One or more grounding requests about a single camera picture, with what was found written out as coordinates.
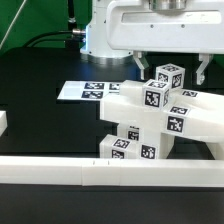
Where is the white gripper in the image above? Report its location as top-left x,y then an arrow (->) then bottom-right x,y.
106,0 -> 224,85

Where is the white chair back frame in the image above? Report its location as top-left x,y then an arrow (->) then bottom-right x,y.
100,80 -> 224,143

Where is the white chair seat part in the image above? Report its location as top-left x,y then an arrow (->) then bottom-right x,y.
139,129 -> 174,160

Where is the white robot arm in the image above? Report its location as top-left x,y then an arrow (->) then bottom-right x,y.
81,0 -> 224,84

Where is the white right fence bar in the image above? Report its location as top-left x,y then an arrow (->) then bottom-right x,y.
207,143 -> 224,160

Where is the white fence bar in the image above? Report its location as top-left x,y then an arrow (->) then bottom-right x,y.
0,156 -> 224,187
0,111 -> 7,136
207,143 -> 224,160

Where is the white left fence bar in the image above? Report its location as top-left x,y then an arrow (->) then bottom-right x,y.
0,111 -> 7,136

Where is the white front fence bar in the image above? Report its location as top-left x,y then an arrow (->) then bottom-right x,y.
0,156 -> 224,187

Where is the black cable with connector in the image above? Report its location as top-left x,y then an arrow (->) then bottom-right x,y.
22,29 -> 87,48

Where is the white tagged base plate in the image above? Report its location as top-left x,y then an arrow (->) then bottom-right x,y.
58,81 -> 120,101

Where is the black vertical post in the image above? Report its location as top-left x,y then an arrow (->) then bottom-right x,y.
67,0 -> 76,24

